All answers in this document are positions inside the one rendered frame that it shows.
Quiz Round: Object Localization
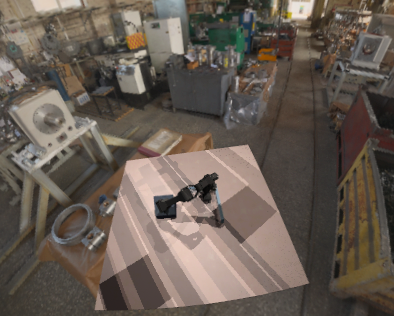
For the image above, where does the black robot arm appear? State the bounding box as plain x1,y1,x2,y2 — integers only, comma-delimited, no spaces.
155,172,219,213

